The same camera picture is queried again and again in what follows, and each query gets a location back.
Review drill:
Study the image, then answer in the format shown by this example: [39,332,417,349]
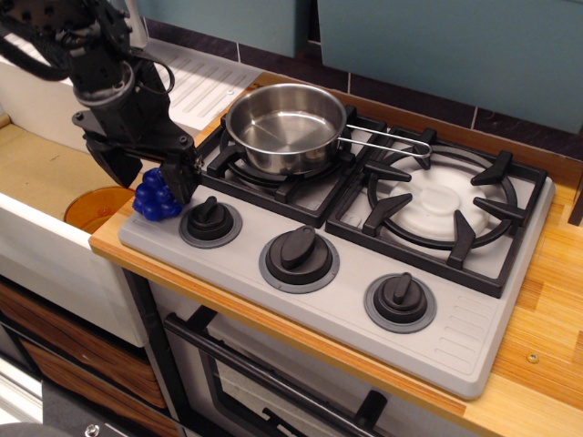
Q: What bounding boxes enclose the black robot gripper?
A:
[74,86,200,206]

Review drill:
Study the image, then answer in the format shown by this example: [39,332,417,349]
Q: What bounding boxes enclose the blue toy blueberry cluster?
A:
[132,168,183,222]

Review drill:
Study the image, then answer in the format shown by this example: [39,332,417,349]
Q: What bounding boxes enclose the stainless steel pot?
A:
[225,83,433,176]

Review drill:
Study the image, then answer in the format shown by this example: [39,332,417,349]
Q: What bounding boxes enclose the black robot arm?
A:
[1,1,201,205]

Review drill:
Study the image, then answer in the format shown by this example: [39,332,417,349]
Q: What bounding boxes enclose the black left stove knob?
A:
[179,196,242,249]

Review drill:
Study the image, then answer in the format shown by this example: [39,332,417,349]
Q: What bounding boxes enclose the black stove knob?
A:
[259,225,340,294]
[179,196,242,249]
[364,272,437,334]

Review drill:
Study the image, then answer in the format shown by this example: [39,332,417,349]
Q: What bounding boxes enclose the black middle stove knob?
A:
[259,225,340,294]

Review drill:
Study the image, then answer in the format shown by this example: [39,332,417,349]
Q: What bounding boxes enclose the black right stove knob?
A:
[364,272,437,334]

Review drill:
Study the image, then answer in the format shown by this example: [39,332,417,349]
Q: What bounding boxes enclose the grey toy stove top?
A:
[118,185,528,399]

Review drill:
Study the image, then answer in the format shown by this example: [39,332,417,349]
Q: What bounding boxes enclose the white toy sink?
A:
[1,60,148,348]

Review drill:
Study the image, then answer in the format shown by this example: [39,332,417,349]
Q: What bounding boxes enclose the grey toy faucet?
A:
[124,0,148,49]

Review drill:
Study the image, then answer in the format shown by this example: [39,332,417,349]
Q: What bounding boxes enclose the black left burner grate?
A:
[198,104,387,227]

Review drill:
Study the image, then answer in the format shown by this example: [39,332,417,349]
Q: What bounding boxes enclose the black burner grate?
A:
[325,127,555,298]
[198,104,387,227]

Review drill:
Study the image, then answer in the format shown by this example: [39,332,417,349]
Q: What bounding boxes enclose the wooden drawer front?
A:
[1,277,180,436]

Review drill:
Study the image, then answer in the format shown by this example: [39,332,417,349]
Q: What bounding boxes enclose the toy oven door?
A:
[151,284,471,436]

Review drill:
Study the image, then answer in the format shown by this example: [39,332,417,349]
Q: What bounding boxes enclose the black right burner grate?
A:
[325,127,555,298]

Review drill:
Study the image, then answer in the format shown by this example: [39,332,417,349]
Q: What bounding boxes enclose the black oven door handle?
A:
[164,307,387,436]

